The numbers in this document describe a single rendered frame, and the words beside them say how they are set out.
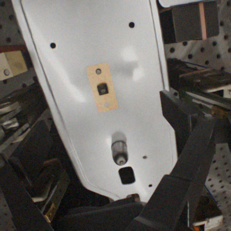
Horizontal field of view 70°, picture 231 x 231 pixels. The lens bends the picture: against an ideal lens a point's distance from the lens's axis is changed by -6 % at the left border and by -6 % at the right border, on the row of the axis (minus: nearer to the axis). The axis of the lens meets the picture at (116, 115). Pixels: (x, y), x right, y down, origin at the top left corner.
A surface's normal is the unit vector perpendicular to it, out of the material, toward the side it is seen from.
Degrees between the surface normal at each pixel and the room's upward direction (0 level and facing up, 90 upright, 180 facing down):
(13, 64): 90
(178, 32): 0
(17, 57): 90
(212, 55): 0
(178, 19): 0
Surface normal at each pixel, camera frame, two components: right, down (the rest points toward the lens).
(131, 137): 0.07, 0.38
